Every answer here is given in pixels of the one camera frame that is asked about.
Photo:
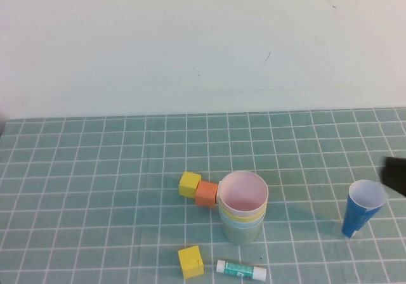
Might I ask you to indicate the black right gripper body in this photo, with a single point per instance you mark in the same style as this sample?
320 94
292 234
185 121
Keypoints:
395 173

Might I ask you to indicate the pink plastic cup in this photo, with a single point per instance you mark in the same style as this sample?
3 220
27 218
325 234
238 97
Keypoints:
242 190

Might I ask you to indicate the yellow plastic cup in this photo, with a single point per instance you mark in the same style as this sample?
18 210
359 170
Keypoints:
241 218

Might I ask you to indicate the light blue plastic cup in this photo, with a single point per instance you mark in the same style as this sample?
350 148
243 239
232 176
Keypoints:
241 225

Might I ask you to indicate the dark blue paper cone cup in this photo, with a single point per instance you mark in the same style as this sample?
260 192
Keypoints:
360 214

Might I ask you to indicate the green plastic cup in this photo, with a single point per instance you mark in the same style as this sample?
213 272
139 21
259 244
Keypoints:
241 236

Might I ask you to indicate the white green glue stick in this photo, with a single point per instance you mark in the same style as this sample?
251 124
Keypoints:
241 269

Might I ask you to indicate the orange wooden block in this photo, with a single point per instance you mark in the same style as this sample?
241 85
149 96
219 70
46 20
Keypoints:
206 193

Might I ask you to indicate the yellow wooden cube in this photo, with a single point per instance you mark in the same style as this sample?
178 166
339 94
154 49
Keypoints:
190 262
189 184

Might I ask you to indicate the green checked tablecloth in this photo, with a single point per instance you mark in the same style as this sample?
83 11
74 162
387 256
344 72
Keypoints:
95 201

